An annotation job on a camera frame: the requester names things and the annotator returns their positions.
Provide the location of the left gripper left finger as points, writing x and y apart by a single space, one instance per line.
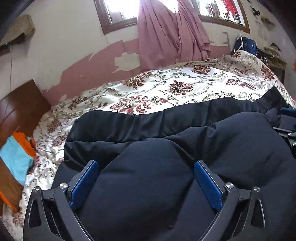
81 184

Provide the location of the pink window curtain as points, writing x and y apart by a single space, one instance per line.
170 32

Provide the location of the brown wooden headboard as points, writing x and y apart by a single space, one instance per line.
21 110

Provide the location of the khaki cloth on wall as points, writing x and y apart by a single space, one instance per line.
22 28

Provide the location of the floral white red bedspread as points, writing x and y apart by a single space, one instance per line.
240 76

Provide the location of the wooden side shelf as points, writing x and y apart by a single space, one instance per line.
275 62

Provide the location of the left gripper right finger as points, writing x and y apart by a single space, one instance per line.
210 184

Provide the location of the red hanging garment outside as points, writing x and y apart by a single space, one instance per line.
230 6

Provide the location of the blue bag by bed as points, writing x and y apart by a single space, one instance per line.
245 44

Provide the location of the large black padded coat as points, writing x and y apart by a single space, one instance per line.
146 189

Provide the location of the orange blue brown pillow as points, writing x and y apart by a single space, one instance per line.
17 157

